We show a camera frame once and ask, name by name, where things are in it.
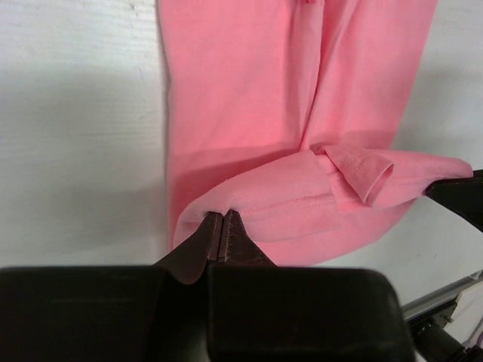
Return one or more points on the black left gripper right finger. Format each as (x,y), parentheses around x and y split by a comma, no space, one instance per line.
(261,312)

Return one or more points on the light pink t-shirt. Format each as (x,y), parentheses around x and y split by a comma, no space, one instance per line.
(285,111)

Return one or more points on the aluminium table edge rail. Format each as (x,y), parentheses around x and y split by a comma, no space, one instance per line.
(439,297)

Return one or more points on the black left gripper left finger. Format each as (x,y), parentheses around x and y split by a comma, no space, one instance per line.
(112,313)

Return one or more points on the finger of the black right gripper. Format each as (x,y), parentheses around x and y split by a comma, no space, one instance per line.
(463,197)

